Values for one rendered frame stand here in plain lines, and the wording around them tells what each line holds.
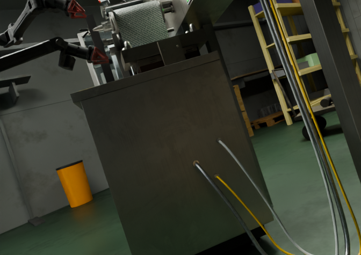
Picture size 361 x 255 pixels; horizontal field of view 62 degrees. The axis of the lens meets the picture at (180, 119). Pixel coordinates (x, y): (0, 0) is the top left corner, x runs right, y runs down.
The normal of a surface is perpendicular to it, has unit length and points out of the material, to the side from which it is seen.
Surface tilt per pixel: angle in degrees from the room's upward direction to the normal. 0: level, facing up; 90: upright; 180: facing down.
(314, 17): 90
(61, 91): 90
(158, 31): 90
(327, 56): 90
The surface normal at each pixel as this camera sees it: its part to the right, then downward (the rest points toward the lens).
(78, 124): 0.54, -0.18
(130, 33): 0.19, -0.06
